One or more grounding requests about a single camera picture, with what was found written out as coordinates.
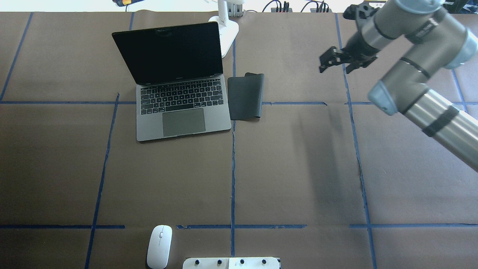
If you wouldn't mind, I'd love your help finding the grey laptop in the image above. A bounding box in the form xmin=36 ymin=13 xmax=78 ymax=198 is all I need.
xmin=112 ymin=22 xmax=232 ymax=142

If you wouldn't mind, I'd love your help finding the white pillar mount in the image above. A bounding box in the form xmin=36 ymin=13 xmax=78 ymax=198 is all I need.
xmin=182 ymin=257 xmax=282 ymax=269

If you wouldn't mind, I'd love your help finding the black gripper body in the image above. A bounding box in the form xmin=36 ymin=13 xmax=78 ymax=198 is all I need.
xmin=342 ymin=32 xmax=378 ymax=62

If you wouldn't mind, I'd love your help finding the black mouse pad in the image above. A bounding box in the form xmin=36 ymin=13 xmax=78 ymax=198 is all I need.
xmin=227 ymin=72 xmax=265 ymax=120

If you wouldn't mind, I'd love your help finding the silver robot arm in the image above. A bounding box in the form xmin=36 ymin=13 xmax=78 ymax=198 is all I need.
xmin=318 ymin=0 xmax=478 ymax=170

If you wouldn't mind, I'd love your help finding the brown paper table cover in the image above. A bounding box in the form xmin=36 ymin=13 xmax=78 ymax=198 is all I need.
xmin=1 ymin=10 xmax=477 ymax=269

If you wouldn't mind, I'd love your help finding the white computer mouse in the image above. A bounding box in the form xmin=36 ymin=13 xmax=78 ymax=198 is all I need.
xmin=146 ymin=225 xmax=173 ymax=269

